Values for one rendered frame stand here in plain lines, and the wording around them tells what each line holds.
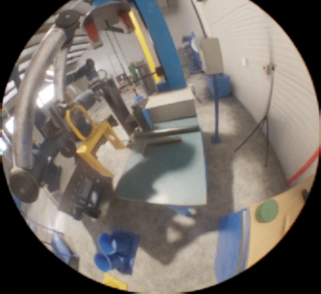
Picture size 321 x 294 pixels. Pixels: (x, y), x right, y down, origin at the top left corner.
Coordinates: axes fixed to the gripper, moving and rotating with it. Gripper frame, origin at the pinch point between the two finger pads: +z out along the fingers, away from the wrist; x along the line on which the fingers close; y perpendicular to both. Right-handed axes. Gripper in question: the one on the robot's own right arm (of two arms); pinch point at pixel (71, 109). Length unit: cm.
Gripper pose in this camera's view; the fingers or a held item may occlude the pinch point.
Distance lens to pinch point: 38.4
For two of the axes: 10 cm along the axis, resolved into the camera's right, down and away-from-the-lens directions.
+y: 1.6, -6.8, 7.2
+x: 3.2, 7.2, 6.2
